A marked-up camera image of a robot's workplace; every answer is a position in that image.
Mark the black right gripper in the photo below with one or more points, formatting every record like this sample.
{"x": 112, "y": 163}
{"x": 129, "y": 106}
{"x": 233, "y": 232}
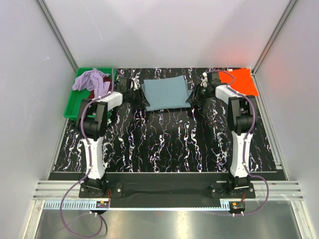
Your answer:
{"x": 195, "y": 95}

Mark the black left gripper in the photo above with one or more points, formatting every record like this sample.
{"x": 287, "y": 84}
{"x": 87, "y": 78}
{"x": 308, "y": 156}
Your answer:
{"x": 141, "y": 101}

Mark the grey blue t shirt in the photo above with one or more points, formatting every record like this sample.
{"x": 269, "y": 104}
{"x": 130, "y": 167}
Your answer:
{"x": 168, "y": 93}

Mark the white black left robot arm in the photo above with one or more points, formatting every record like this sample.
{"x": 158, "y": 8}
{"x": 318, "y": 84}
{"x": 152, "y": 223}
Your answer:
{"x": 92, "y": 123}

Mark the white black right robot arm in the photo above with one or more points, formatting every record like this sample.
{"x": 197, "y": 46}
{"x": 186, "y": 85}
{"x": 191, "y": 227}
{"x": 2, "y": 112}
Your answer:
{"x": 241, "y": 120}

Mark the dark red t shirt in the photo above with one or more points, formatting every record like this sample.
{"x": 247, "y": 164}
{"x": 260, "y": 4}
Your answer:
{"x": 107, "y": 79}

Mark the folded orange t shirt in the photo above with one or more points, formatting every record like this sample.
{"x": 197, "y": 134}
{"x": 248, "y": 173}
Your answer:
{"x": 243, "y": 81}

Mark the lilac t shirt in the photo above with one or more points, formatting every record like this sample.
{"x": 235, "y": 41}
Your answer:
{"x": 83, "y": 81}

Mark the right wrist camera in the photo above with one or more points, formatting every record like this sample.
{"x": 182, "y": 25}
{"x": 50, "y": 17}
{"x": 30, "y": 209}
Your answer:
{"x": 204, "y": 80}

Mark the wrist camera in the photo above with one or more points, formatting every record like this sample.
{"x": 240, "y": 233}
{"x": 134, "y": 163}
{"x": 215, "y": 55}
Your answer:
{"x": 134, "y": 84}
{"x": 204, "y": 80}

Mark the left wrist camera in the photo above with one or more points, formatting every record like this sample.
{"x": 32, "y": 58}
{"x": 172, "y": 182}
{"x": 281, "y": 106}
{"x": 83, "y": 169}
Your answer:
{"x": 134, "y": 84}

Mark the white slotted cable duct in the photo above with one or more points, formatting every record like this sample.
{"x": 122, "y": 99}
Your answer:
{"x": 103, "y": 205}

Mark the left corner frame post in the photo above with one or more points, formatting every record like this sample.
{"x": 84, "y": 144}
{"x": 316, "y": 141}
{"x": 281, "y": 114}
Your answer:
{"x": 57, "y": 34}

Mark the corner frame post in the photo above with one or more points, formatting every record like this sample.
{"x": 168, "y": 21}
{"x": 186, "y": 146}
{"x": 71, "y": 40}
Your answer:
{"x": 57, "y": 34}
{"x": 274, "y": 35}

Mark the aluminium frame rail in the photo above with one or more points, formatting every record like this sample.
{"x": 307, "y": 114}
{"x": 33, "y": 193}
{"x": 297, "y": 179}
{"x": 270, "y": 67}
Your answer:
{"x": 276, "y": 190}

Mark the right corner frame post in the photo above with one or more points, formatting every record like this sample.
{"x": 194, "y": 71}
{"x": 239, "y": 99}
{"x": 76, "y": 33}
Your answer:
{"x": 274, "y": 35}

